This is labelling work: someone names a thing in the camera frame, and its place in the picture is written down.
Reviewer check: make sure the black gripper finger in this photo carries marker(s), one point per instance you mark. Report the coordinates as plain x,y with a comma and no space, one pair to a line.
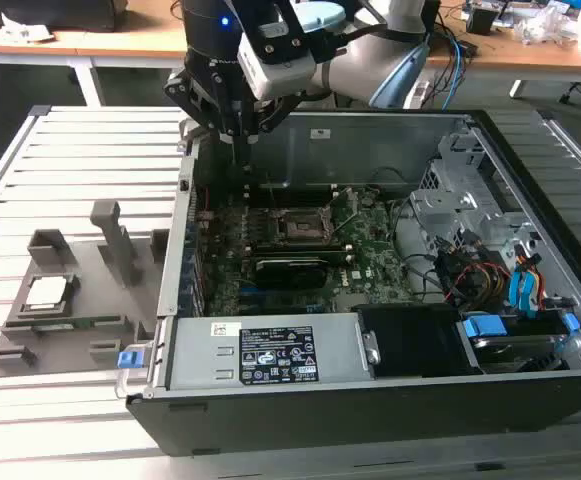
275,112
195,100

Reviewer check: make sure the silver CPU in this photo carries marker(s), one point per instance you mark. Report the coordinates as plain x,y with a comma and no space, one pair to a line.
45,292

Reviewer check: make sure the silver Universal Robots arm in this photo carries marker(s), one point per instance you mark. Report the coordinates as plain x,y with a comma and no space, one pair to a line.
360,65

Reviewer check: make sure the black bag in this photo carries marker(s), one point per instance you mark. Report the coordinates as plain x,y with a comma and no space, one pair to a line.
70,12

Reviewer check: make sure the installed RAM stick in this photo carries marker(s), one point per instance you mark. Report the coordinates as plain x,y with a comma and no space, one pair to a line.
310,254

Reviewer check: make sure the white power adapter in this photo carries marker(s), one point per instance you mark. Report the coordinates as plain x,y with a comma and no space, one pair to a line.
420,92

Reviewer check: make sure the black graphics card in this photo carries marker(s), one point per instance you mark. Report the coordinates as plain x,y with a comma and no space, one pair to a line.
290,274

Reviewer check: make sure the green motherboard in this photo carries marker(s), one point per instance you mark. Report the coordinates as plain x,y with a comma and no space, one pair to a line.
370,250

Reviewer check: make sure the white paper sheet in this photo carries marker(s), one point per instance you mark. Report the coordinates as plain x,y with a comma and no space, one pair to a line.
25,32

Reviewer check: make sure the metal drive cage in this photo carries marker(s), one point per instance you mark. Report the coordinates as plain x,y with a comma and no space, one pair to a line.
435,210

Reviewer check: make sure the small black box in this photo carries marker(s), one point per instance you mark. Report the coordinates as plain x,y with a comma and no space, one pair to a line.
480,22

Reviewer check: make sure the grey parts rack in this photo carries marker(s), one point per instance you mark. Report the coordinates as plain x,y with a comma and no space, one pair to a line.
90,300

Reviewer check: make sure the grey power supply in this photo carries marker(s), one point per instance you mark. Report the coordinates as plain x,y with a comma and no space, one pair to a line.
205,360

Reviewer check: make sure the green RAM stick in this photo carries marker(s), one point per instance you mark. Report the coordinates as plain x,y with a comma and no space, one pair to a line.
65,323

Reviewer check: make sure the black plastic fan shroud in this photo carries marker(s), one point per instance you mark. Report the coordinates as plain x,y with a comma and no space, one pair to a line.
415,340

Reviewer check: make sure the clear plastic bags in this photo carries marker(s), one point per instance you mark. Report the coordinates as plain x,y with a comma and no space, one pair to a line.
545,25

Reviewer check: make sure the hard disk in blue carrier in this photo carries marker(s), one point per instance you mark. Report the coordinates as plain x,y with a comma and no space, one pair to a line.
485,327

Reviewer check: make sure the black open PC case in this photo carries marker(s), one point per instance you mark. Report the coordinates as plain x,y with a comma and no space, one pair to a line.
320,425

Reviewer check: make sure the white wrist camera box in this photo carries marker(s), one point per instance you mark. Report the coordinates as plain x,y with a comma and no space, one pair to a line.
280,75

